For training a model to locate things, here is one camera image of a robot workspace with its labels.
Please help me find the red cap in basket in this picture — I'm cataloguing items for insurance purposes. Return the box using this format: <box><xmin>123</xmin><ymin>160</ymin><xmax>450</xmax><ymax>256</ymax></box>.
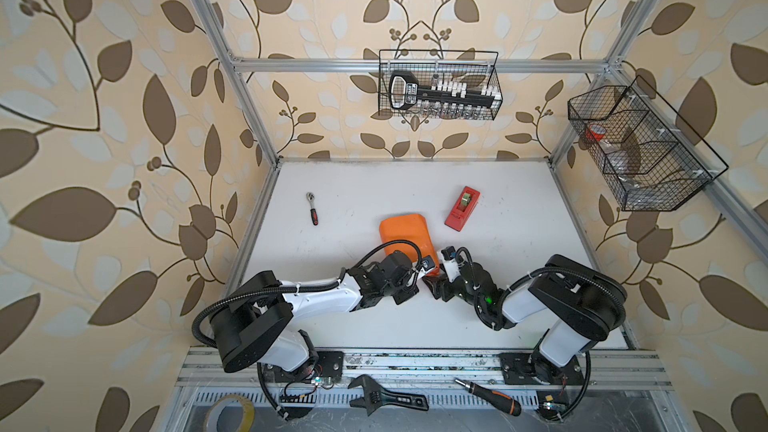
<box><xmin>584</xmin><ymin>123</ymin><xmax>607</xmax><ymax>144</ymax></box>

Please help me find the black wire basket wall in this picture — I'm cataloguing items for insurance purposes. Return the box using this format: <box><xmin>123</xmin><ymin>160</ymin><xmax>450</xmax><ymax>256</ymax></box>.
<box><xmin>568</xmin><ymin>76</ymin><xmax>729</xmax><ymax>212</ymax></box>
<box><xmin>377</xmin><ymin>48</ymin><xmax>504</xmax><ymax>121</ymax></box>

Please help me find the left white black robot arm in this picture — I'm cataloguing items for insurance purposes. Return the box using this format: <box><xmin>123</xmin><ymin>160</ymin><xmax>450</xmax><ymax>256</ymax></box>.
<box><xmin>191</xmin><ymin>245</ymin><xmax>436</xmax><ymax>380</ymax></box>

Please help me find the black wire basket right wall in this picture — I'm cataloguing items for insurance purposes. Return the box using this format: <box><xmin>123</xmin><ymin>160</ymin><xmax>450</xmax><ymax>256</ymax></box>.
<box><xmin>568</xmin><ymin>76</ymin><xmax>729</xmax><ymax>212</ymax></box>

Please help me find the aluminium front rail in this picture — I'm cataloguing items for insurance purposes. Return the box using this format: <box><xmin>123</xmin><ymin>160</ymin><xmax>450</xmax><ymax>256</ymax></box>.
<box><xmin>173</xmin><ymin>346</ymin><xmax>679</xmax><ymax>391</ymax></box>

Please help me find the black wire basket back wall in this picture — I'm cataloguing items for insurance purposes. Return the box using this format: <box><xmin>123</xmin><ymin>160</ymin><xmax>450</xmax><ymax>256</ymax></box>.
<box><xmin>377</xmin><ymin>48</ymin><xmax>504</xmax><ymax>121</ymax></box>

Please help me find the small red-handled ratchet wrench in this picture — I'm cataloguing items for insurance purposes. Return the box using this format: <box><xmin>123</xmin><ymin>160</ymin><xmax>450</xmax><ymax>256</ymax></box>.
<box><xmin>306</xmin><ymin>192</ymin><xmax>319</xmax><ymax>226</ymax></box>

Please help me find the clear packing tape roll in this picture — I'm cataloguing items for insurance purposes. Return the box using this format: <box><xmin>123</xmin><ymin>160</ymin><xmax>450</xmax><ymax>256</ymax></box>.
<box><xmin>203</xmin><ymin>394</ymin><xmax>255</xmax><ymax>432</ymax></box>

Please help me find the yellow orange wrapping paper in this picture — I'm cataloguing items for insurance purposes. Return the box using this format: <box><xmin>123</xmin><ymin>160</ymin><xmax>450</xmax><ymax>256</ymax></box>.
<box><xmin>379</xmin><ymin>214</ymin><xmax>440</xmax><ymax>276</ymax></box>

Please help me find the black socket set holder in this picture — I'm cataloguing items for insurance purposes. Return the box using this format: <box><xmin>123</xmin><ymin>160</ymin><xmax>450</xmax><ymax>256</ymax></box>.
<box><xmin>383</xmin><ymin>70</ymin><xmax>503</xmax><ymax>115</ymax></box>

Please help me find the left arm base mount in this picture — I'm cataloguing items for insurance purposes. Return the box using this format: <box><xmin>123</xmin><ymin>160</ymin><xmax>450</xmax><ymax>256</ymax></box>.
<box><xmin>262</xmin><ymin>350</ymin><xmax>345</xmax><ymax>387</ymax></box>

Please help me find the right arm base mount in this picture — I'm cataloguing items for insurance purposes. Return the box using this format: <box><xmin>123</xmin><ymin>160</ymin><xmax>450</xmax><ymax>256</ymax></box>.
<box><xmin>498</xmin><ymin>352</ymin><xmax>586</xmax><ymax>387</ymax></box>

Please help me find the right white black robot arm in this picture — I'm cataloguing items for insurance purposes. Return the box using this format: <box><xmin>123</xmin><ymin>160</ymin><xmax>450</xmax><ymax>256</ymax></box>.
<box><xmin>423</xmin><ymin>247</ymin><xmax>627</xmax><ymax>369</ymax></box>

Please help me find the red tape dispenser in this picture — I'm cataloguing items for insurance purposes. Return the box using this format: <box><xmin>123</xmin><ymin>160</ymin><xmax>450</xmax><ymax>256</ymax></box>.
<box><xmin>444</xmin><ymin>186</ymin><xmax>481</xmax><ymax>232</ymax></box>

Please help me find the black adjustable wrench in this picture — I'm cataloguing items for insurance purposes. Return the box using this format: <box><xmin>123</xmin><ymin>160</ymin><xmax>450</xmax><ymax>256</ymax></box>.
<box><xmin>348</xmin><ymin>374</ymin><xmax>430</xmax><ymax>416</ymax></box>

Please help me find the black orange screwdriver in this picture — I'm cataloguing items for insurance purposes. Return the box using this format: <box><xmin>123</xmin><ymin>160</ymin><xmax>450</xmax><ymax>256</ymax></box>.
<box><xmin>454</xmin><ymin>378</ymin><xmax>522</xmax><ymax>417</ymax></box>

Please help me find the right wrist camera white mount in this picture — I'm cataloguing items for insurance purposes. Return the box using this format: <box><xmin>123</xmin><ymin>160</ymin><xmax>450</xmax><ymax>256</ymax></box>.
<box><xmin>440</xmin><ymin>246</ymin><xmax>470</xmax><ymax>282</ymax></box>

